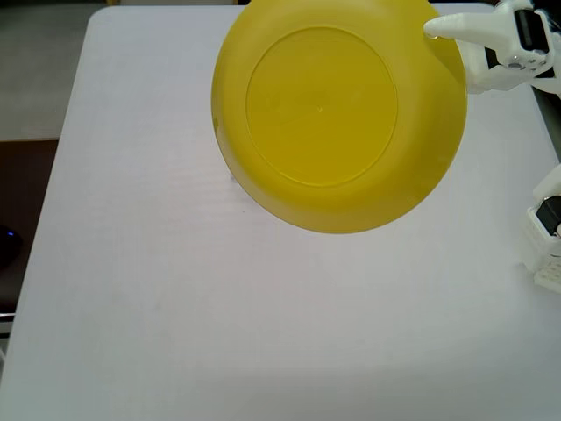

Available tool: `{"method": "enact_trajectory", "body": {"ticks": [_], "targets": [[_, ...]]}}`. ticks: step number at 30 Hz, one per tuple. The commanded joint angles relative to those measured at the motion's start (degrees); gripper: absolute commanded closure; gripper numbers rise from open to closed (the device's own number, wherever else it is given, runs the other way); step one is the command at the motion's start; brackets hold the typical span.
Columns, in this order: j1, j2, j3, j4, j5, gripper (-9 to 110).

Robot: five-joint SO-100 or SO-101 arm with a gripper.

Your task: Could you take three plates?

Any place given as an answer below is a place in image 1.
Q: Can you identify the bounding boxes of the black computer mouse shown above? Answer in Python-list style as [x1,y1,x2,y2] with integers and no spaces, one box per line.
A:
[0,223,24,268]

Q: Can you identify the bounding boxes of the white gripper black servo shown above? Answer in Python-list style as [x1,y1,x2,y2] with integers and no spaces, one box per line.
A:
[423,0,556,96]

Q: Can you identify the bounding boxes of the yellow plastic plate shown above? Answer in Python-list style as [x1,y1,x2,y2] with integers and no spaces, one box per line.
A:
[210,0,468,236]

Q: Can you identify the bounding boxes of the brown wooden desk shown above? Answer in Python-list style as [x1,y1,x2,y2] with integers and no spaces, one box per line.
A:
[0,138,60,315]

